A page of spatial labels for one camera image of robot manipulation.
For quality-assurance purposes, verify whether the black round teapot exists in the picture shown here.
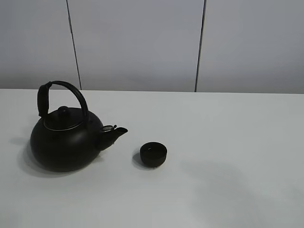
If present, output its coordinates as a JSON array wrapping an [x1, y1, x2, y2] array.
[[30, 80, 128, 172]]

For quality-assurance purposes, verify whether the small black teacup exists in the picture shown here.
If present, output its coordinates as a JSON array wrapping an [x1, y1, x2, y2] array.
[[140, 142, 168, 168]]

